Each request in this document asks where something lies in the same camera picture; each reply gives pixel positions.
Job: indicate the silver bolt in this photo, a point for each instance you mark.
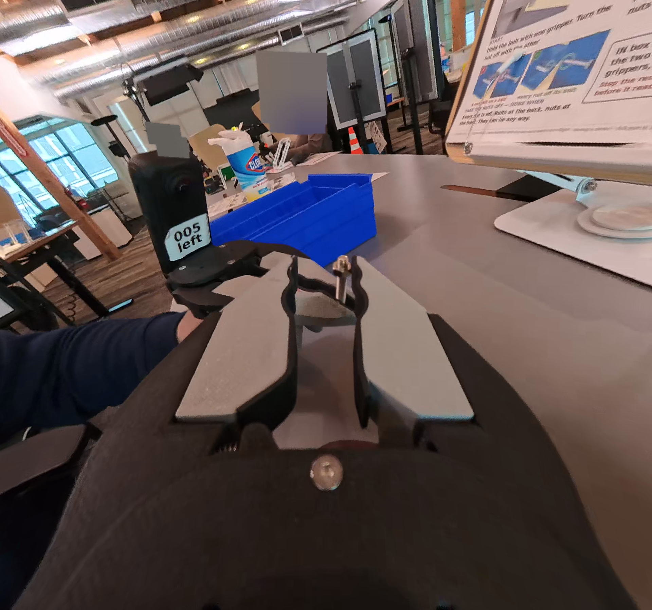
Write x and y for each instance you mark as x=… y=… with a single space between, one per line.
x=343 y=284

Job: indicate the person's left hand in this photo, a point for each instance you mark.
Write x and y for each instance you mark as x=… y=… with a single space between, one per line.
x=189 y=326

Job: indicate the white folding phone stand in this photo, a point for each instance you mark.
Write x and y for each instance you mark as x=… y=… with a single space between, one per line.
x=282 y=154

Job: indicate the white sign stand base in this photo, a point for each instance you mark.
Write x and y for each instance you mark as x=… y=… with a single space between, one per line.
x=550 y=233

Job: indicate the wooden support post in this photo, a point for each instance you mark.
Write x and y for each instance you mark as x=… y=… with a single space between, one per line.
x=61 y=195

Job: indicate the wooden desk with black legs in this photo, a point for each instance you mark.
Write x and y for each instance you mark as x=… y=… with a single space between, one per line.
x=35 y=243

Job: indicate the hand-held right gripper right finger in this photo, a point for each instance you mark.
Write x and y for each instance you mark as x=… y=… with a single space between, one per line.
x=412 y=365

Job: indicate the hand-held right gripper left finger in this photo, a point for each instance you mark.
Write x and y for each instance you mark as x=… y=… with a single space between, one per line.
x=239 y=360

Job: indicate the person's left forearm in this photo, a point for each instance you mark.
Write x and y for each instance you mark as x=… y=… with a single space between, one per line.
x=86 y=365

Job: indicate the wooden instruction sign board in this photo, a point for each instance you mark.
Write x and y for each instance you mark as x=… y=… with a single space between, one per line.
x=550 y=60

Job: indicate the grey panel on black stand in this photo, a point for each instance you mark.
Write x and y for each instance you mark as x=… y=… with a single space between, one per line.
x=356 y=80
x=420 y=45

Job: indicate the black studio light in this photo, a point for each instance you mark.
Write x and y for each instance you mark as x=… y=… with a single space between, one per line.
x=168 y=83

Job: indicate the white printed placard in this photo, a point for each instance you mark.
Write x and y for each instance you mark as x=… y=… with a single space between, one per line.
x=377 y=136

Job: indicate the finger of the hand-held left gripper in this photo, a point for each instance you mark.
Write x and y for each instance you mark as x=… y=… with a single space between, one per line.
x=275 y=266
x=326 y=309

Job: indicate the orange traffic cone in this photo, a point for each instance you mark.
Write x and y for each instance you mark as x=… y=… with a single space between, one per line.
x=355 y=144

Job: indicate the blue plastic bin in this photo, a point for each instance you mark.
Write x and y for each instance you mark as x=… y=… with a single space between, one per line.
x=305 y=218

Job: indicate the disinfecting wipes canister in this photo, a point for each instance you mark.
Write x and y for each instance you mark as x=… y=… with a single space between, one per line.
x=247 y=167

